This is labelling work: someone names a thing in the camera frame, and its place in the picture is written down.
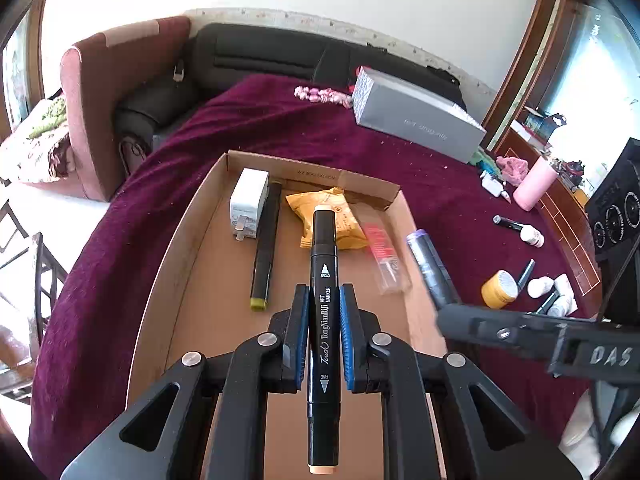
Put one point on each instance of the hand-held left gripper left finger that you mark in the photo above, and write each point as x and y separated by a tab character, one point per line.
300	335

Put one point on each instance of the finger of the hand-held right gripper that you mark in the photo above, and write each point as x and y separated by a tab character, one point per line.
480	327
560	316

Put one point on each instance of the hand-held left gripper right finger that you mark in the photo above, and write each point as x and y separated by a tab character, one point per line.
347	335

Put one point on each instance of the yellow round tin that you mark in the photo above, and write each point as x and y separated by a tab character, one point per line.
495	292

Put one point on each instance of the purple cap marker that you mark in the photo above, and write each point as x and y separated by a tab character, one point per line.
430	270

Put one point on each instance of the peach cap marker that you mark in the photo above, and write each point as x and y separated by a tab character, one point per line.
325	260

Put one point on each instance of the clear plastic packet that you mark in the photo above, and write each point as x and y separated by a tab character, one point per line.
385	260

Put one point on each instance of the olive cap marker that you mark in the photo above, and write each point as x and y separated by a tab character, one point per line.
265	250

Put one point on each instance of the cardboard box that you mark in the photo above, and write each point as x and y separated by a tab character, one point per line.
215	285

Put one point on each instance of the orange cracker packet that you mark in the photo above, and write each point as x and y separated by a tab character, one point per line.
345	220

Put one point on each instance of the white power adapter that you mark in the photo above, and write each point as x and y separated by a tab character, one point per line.
247	195

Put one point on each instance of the black marker pen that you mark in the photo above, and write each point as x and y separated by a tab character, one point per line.
525	271
505	222

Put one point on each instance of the white pill bottle red label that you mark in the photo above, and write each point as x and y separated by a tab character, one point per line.
532	236

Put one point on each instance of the pink thermos bottle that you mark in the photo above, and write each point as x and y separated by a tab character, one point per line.
532	187

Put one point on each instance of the small white plug adapter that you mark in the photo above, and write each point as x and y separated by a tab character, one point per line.
492	184

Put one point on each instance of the pink cloth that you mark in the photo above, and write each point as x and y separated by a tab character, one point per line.
512	167

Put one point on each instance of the green cloth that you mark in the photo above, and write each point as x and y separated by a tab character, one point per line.
481	159

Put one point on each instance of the blue printed box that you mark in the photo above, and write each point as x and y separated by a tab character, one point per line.
537	122

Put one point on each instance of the grey shoe box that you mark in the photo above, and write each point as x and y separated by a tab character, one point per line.
415	120

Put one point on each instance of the dark wooden chair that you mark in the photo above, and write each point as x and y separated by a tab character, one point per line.
45	260

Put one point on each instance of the black sofa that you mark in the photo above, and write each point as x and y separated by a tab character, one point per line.
260	55

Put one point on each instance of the maroon armchair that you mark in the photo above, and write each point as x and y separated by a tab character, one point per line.
100	110

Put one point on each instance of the floral cloth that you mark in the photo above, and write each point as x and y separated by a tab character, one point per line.
35	145

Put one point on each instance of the wooden window frame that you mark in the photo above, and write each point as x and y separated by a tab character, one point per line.
530	50

